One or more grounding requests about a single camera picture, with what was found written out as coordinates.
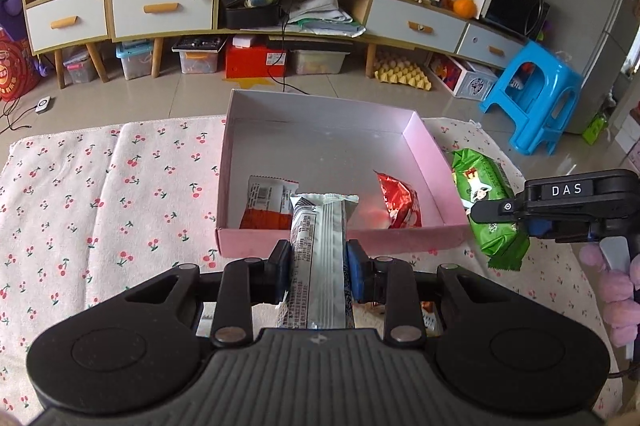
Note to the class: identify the orange white snack packet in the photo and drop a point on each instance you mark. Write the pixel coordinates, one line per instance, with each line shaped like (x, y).
(262, 206)
(431, 318)

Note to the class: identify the red printed bag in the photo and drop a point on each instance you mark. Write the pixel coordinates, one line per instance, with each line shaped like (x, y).
(15, 65)

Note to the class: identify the small clear storage bin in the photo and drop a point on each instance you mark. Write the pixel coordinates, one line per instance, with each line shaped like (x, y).
(80, 70)

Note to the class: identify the small white box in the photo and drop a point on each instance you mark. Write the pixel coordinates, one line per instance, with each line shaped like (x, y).
(247, 41)

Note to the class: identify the green snack packet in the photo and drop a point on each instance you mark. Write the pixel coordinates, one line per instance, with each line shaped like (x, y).
(482, 181)

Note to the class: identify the wooden tv cabinet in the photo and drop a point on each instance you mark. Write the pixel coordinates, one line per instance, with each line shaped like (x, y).
(360, 0)

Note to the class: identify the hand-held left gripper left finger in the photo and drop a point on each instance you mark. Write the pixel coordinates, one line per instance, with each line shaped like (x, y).
(282, 271)

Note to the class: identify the pink cardboard box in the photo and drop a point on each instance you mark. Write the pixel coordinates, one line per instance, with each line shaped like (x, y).
(325, 140)

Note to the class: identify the green plastic bag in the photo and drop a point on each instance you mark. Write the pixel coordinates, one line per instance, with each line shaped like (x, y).
(594, 129)

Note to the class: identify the yellow egg tray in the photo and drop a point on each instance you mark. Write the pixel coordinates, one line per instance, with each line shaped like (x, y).
(400, 73)

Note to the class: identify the red cardboard box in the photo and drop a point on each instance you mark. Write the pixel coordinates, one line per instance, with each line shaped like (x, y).
(250, 63)

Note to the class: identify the clear bin blue lid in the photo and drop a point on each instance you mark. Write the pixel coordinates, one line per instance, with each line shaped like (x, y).
(134, 63)

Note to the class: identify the orange fruit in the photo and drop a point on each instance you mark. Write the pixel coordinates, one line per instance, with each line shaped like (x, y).
(464, 7)

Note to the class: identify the clear bin yellow contents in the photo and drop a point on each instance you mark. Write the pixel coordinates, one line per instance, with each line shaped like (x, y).
(320, 63)

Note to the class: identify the red foil snack packet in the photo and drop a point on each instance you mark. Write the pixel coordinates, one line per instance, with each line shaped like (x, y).
(400, 201)

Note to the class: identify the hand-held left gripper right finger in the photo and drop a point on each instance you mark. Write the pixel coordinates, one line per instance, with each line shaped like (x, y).
(356, 271)

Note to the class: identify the black case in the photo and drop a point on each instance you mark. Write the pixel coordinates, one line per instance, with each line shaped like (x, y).
(250, 15)

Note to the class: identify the purple hat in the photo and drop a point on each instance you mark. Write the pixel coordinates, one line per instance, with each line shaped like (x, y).
(10, 0)

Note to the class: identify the pile of loose papers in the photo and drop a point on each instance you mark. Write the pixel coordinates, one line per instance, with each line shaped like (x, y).
(320, 13)

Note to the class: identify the clear bin black lid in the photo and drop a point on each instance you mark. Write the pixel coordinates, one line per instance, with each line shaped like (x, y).
(197, 58)

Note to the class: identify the black microwave oven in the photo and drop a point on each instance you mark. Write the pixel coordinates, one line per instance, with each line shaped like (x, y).
(512, 5)

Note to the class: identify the white toy crate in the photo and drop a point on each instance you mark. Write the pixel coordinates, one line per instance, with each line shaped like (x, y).
(475, 83)

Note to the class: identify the cherry print blanket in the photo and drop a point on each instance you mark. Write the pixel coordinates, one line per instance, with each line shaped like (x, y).
(100, 206)

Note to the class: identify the blue plastic stool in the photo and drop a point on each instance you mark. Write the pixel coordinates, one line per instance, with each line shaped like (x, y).
(542, 65)

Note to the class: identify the silver snack packet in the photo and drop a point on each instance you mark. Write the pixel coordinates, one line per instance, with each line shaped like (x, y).
(320, 256)

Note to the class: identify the grey refrigerator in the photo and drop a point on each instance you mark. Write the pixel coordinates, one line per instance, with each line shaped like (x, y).
(595, 30)

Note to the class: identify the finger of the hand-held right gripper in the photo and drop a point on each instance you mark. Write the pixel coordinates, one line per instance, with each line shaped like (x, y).
(500, 211)

